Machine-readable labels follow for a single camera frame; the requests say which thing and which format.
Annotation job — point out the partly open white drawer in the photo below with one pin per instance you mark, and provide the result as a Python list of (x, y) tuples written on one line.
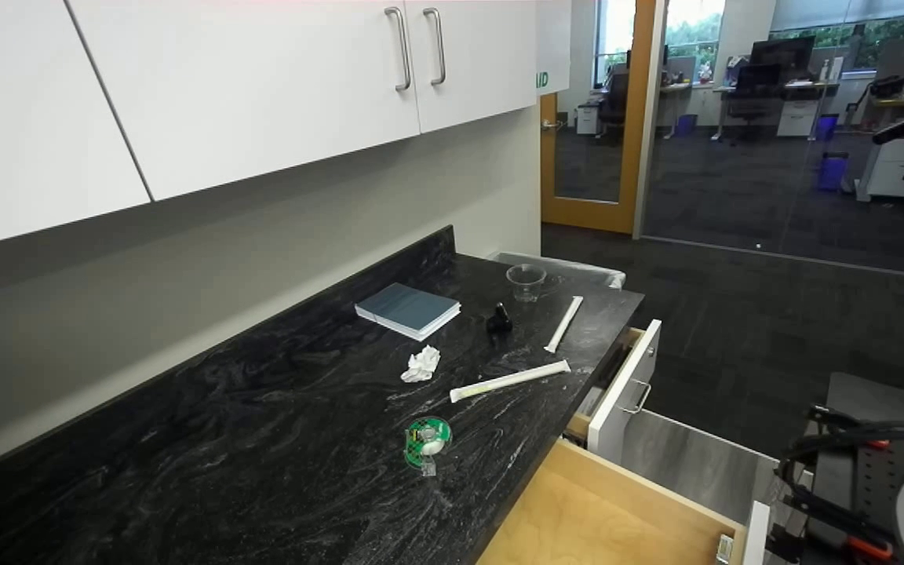
[(623, 393)]

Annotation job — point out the open wooden drawer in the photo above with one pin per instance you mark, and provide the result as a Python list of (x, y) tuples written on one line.
[(583, 510)]

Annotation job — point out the small black clip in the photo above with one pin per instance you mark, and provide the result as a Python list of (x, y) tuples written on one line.
[(499, 323)]

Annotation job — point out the clear glass bowl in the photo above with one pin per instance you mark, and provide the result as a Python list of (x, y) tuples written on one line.
[(527, 278)]

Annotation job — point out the wooden door frame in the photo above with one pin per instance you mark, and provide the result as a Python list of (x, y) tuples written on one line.
[(599, 79)]

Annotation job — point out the crumpled white paper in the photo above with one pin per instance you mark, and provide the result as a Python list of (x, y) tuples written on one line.
[(422, 366)]

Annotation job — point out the blue grey book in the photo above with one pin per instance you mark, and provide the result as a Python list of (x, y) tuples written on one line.
[(410, 313)]

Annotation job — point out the green Scotch tape dispenser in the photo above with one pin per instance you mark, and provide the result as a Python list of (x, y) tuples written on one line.
[(426, 439)]

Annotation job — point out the short white stick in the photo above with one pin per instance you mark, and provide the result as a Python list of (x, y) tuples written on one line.
[(564, 323)]

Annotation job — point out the white upper cabinets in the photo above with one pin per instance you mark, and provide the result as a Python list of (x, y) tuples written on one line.
[(112, 104)]

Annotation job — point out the long white stick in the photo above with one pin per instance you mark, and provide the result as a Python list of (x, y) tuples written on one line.
[(483, 386)]

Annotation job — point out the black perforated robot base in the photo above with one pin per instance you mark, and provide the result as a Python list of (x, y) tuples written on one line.
[(842, 479)]

